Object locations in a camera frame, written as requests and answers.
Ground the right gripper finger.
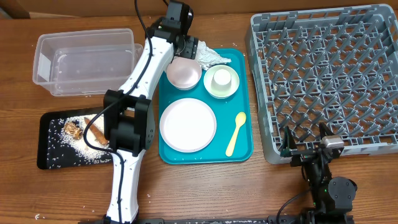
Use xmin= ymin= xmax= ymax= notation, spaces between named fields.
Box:
xmin=281 ymin=126 xmax=297 ymax=151
xmin=319 ymin=122 xmax=334 ymax=139

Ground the white paper napkin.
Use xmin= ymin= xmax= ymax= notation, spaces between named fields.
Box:
xmin=195 ymin=40 xmax=231 ymax=70

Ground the pink white bowl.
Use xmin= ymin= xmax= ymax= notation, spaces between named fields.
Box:
xmin=166 ymin=57 xmax=202 ymax=90

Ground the cream cup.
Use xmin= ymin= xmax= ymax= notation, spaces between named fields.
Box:
xmin=211 ymin=69 xmax=231 ymax=91

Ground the cream bowl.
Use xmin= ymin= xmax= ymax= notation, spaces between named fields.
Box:
xmin=203 ymin=65 xmax=240 ymax=99

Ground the large white plate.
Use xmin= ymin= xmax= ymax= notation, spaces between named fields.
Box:
xmin=159 ymin=98 xmax=217 ymax=153

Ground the brown food wrapper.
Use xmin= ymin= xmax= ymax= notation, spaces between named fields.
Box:
xmin=63 ymin=122 xmax=83 ymax=140

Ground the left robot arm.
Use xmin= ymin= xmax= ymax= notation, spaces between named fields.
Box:
xmin=103 ymin=1 xmax=198 ymax=223

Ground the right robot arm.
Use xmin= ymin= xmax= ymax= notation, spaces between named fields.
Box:
xmin=275 ymin=123 xmax=358 ymax=224

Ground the grey dishwasher rack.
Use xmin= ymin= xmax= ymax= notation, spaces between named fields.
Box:
xmin=246 ymin=4 xmax=397 ymax=164

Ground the yellow plastic spoon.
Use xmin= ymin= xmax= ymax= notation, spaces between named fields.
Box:
xmin=225 ymin=111 xmax=246 ymax=157

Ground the teal serving tray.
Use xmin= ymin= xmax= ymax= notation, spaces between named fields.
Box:
xmin=159 ymin=49 xmax=254 ymax=165

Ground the clear plastic bin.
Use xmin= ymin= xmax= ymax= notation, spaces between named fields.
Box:
xmin=32 ymin=29 xmax=143 ymax=96

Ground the black tray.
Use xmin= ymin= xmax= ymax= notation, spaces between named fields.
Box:
xmin=37 ymin=108 xmax=101 ymax=170

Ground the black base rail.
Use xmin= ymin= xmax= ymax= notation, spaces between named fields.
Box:
xmin=78 ymin=215 xmax=355 ymax=224

